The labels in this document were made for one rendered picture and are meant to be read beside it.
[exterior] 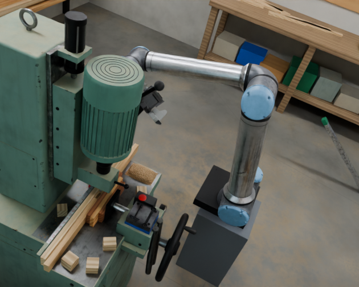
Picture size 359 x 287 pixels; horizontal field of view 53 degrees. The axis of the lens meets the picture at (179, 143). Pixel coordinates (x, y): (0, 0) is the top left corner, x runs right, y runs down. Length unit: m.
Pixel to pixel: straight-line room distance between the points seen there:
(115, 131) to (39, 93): 0.25
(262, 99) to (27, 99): 0.78
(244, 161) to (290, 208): 1.60
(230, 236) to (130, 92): 1.20
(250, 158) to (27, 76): 0.89
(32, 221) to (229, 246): 1.06
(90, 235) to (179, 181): 1.56
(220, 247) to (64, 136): 1.20
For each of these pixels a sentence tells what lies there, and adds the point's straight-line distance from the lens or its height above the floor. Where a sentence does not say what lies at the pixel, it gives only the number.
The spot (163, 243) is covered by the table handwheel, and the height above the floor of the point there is 0.82.
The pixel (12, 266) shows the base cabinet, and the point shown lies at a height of 0.49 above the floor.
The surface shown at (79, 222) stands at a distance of 1.38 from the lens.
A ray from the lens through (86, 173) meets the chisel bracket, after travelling 1.37.
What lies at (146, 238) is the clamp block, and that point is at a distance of 1.35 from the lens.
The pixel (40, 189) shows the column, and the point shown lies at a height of 0.95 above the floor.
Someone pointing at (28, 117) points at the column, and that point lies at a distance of 1.23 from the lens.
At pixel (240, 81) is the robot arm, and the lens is 1.48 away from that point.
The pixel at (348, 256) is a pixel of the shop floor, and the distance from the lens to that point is 3.06.
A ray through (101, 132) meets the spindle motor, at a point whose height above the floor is 1.33.
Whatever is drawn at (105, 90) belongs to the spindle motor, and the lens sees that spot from 1.02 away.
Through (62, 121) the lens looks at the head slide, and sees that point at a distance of 1.21.
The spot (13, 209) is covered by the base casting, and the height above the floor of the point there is 0.80.
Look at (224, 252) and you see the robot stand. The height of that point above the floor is 0.36.
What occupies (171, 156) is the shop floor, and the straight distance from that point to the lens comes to 3.02.
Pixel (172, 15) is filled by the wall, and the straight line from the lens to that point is 4.74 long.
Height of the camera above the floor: 2.08
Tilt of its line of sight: 41 degrees down
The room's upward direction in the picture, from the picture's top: 17 degrees clockwise
